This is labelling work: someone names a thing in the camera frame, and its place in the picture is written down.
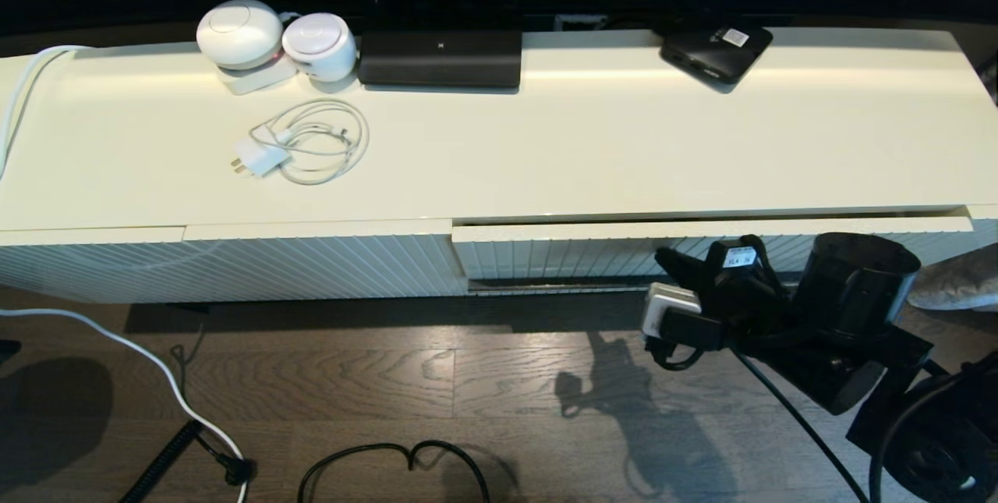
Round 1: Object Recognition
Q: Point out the white cabinet drawer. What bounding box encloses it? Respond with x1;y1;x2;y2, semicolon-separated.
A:
452;211;975;293

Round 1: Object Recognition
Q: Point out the white TV cabinet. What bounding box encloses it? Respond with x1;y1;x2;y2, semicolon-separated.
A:
0;26;998;306

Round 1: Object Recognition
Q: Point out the light grey fabric bundle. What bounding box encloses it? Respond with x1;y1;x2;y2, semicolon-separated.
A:
908;246;998;310

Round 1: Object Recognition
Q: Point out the black set-top box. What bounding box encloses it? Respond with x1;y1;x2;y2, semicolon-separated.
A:
660;23;777;94

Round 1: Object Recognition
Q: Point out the black rectangular soundbar box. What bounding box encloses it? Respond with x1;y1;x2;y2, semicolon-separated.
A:
357;27;524;92

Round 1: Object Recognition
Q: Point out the small white round speaker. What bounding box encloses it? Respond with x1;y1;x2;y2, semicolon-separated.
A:
281;12;360;83

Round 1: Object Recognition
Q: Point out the white flat box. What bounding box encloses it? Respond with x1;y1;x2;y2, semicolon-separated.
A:
216;58;299;96

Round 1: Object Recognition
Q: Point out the large white round speaker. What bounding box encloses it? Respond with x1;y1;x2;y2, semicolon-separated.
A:
195;0;285;72

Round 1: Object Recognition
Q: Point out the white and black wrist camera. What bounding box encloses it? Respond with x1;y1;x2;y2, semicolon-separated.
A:
641;282;731;353

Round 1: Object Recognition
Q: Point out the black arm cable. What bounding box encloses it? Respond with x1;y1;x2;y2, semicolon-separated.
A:
646;335;870;503

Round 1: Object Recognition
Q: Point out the black charging cable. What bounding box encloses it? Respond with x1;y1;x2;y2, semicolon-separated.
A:
298;441;490;503

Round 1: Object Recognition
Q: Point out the white charger with cable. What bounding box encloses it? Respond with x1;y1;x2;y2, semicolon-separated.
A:
228;99;370;187

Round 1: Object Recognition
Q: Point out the black coiled cable with plug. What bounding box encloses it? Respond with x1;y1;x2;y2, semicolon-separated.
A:
117;419;258;503

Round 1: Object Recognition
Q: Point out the thick white power cable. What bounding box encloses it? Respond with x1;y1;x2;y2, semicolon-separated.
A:
0;308;250;503

